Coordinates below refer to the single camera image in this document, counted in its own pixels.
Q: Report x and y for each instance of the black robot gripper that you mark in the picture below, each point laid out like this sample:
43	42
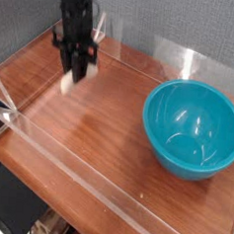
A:
77	24

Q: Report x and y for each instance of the white toy mushroom brown cap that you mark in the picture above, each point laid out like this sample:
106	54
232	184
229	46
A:
67	82

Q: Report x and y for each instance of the blue plastic bowl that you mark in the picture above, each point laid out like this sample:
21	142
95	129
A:
190	126

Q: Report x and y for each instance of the wooden object below table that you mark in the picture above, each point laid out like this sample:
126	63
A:
50	223

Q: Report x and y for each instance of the clear acrylic barrier wall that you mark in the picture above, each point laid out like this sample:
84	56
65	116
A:
86	152

